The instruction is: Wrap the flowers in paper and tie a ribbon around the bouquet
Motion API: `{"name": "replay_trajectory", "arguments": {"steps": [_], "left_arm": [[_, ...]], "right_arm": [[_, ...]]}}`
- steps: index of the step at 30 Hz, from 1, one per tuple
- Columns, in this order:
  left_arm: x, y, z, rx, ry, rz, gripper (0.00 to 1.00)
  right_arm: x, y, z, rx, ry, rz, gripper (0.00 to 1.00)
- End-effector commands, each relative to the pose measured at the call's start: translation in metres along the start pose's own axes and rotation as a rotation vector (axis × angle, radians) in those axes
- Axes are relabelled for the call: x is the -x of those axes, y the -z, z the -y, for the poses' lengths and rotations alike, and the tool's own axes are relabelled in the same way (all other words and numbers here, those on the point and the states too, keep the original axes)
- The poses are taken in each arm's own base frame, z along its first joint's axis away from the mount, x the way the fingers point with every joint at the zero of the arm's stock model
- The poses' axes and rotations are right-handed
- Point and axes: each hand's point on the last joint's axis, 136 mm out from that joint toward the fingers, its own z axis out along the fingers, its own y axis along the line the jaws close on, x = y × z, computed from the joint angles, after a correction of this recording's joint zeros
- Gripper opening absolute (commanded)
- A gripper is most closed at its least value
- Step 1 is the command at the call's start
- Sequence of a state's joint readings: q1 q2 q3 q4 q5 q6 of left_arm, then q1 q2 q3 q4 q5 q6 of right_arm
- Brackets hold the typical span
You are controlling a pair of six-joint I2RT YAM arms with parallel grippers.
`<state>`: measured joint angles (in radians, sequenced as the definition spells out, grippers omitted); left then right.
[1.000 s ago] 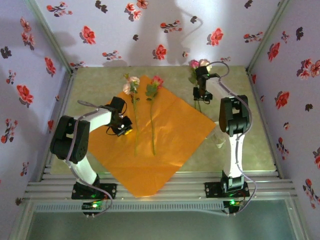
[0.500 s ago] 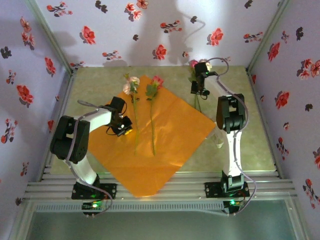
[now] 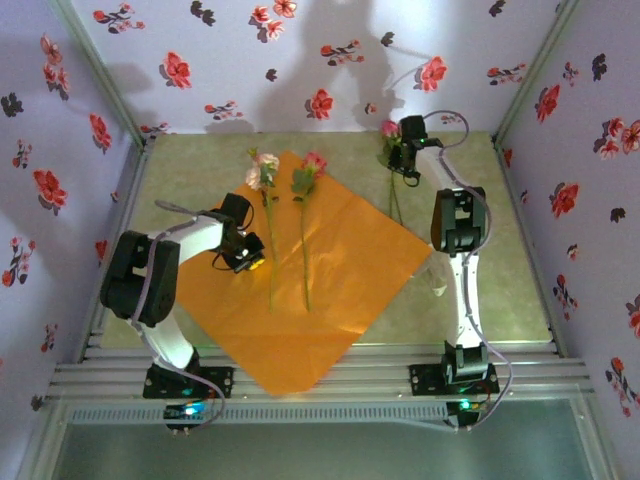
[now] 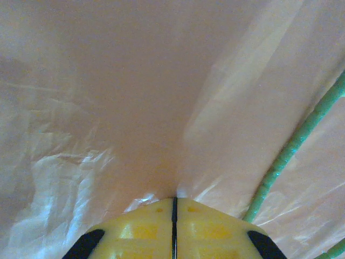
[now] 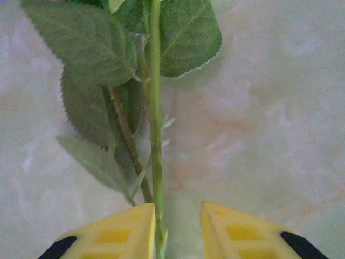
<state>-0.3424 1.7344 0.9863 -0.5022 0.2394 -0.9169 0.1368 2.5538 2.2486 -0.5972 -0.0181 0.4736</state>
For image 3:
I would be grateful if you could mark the pink fake rose stem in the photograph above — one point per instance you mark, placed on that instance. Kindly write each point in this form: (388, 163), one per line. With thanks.
(390, 128)
(315, 162)

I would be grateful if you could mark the cream fake rose stem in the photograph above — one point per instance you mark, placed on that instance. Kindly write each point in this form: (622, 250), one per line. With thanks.
(254, 177)

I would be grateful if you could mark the orange wrapping paper sheet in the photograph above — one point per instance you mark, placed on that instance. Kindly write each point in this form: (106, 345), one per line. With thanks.
(340, 280)

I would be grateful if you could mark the white satin ribbon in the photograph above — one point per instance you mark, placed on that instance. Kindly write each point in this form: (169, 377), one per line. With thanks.
(440, 287)

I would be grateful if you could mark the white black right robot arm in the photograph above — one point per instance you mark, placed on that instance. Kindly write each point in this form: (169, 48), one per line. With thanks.
(465, 310)

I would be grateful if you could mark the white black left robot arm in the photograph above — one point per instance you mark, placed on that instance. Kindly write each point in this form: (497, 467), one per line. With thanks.
(200, 240)

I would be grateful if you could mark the controller board with LED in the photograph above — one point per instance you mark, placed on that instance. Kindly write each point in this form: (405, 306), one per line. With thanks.
(187, 412)
(465, 405)

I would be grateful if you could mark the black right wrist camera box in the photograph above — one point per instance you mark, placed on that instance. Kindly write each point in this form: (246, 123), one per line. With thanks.
(412, 129)

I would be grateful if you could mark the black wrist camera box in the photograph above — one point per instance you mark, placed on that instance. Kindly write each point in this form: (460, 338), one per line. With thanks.
(412, 129)
(235, 207)

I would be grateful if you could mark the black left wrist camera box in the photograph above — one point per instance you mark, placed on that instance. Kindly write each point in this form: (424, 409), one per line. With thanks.
(235, 207)

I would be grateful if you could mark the aluminium side rail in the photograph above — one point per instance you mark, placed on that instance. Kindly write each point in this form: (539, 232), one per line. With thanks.
(506, 170)
(131, 190)

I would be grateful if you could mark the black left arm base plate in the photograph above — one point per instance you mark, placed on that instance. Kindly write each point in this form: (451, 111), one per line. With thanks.
(220, 382)

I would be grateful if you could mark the aluminium frame rail beam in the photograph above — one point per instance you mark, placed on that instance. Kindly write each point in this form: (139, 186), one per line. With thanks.
(320, 372)

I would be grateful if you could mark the aluminium frame post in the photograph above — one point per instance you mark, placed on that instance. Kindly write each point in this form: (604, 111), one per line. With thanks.
(96, 60)
(540, 60)

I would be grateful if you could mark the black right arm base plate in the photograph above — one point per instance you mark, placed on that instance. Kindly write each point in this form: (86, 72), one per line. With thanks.
(422, 380)

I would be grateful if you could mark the aluminium frame strut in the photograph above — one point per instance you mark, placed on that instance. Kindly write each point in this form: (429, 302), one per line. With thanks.
(41, 445)
(595, 440)

